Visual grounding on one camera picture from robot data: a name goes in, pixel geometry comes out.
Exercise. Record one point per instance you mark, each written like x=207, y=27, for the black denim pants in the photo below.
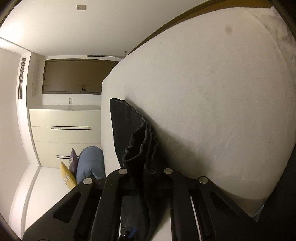
x=137, y=149

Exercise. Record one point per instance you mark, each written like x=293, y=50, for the rolled blue duvet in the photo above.
x=90, y=162

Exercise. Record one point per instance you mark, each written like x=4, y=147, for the round white bed mattress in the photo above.
x=219, y=90

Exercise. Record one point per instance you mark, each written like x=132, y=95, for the purple patterned cushion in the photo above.
x=73, y=162

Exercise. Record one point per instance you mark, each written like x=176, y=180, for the cream wardrobe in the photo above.
x=58, y=131

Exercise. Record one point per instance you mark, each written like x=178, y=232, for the yellow patterned cushion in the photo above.
x=67, y=176

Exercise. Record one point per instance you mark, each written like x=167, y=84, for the brown wooden door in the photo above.
x=75, y=76

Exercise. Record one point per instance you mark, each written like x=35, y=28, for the beige wall switch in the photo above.
x=81, y=7

